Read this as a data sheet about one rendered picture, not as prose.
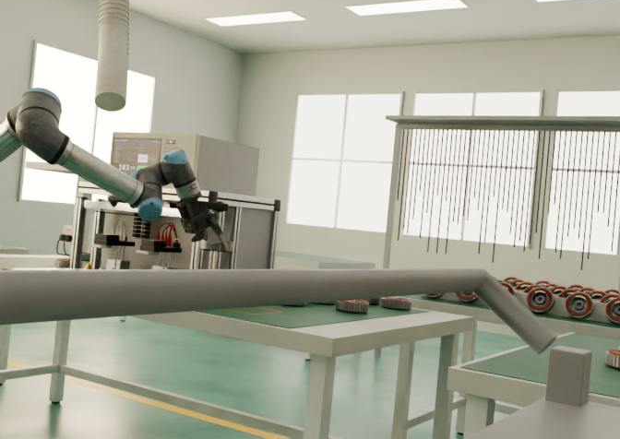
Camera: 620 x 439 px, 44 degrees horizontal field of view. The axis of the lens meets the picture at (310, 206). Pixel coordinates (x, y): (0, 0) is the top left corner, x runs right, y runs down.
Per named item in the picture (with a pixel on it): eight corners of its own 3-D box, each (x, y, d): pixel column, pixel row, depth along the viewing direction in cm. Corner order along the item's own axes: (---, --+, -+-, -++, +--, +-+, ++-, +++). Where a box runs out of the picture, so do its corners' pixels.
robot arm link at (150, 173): (127, 188, 236) (160, 176, 236) (128, 168, 245) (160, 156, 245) (138, 207, 241) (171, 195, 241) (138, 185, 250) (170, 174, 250)
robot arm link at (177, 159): (160, 153, 246) (184, 145, 246) (172, 184, 249) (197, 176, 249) (157, 159, 239) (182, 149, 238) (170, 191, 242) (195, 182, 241)
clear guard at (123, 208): (144, 217, 248) (146, 198, 248) (93, 211, 261) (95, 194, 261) (208, 221, 275) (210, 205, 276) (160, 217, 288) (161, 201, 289)
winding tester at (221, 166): (191, 189, 275) (196, 133, 276) (107, 183, 299) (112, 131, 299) (256, 197, 308) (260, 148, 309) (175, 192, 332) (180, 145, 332)
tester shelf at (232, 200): (208, 203, 267) (209, 190, 267) (77, 192, 304) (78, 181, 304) (280, 211, 304) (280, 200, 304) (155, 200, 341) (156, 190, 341)
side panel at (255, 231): (228, 293, 280) (236, 207, 281) (221, 292, 282) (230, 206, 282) (272, 291, 304) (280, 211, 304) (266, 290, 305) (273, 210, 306)
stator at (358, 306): (339, 307, 266) (340, 297, 266) (371, 312, 263) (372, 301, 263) (331, 310, 256) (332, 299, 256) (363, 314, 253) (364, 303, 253)
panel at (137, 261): (224, 288, 280) (232, 206, 280) (100, 267, 315) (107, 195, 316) (226, 287, 281) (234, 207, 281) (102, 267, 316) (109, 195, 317)
